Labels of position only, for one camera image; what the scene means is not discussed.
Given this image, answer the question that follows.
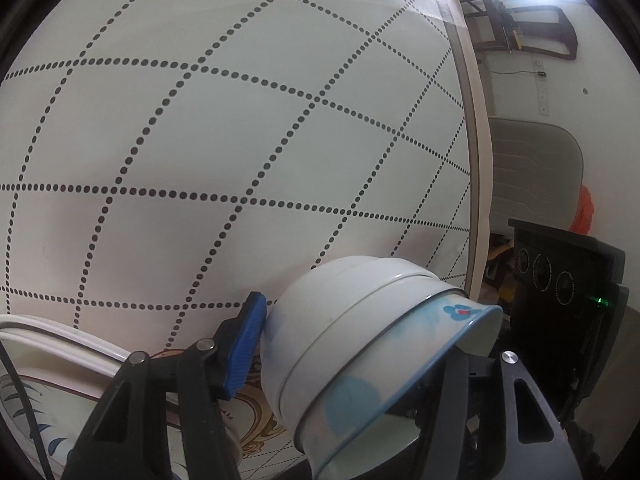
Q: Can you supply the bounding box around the dark wooden chair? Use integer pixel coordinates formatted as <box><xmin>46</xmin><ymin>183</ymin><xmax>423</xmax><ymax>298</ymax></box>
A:
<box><xmin>457</xmin><ymin>0</ymin><xmax>578</xmax><ymax>61</ymax></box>

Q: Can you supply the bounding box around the white power strip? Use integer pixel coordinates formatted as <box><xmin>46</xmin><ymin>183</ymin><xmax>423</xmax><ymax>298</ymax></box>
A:
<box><xmin>532</xmin><ymin>57</ymin><xmax>548</xmax><ymax>116</ymax></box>

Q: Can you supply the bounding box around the blue flower bowl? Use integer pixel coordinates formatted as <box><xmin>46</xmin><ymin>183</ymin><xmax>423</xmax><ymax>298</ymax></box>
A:
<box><xmin>295</xmin><ymin>285</ymin><xmax>504</xmax><ymax>480</ymax></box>

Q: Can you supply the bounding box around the beige padded chair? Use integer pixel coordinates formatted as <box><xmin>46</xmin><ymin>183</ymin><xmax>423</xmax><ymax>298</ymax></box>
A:
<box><xmin>487</xmin><ymin>116</ymin><xmax>586</xmax><ymax>236</ymax></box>

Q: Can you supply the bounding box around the dotted patterned tablecloth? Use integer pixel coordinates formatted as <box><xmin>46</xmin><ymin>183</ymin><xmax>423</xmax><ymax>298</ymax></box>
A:
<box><xmin>0</xmin><ymin>0</ymin><xmax>496</xmax><ymax>480</ymax></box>

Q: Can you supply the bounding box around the black cable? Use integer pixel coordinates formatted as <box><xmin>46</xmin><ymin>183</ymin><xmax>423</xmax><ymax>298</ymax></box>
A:
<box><xmin>0</xmin><ymin>345</ymin><xmax>56</xmax><ymax>480</ymax></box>

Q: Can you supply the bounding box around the plain white plate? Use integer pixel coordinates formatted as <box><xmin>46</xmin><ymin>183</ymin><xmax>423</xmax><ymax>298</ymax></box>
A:
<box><xmin>0</xmin><ymin>312</ymin><xmax>133</xmax><ymax>363</ymax></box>

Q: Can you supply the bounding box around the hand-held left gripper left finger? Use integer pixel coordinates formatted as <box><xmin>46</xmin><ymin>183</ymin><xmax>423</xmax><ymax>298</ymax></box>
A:
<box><xmin>61</xmin><ymin>291</ymin><xmax>267</xmax><ymax>480</ymax></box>

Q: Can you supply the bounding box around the blue leaf pattern plate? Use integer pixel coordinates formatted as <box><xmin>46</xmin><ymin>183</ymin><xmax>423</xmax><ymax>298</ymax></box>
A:
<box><xmin>0</xmin><ymin>335</ymin><xmax>243</xmax><ymax>480</ymax></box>

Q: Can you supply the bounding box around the orange bag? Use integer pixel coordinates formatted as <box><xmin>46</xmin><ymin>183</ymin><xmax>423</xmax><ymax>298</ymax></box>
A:
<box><xmin>570</xmin><ymin>185</ymin><xmax>595</xmax><ymax>236</ymax></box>

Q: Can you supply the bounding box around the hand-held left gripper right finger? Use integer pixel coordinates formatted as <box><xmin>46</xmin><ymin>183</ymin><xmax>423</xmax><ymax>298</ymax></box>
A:
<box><xmin>425</xmin><ymin>350</ymin><xmax>583</xmax><ymax>480</ymax></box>

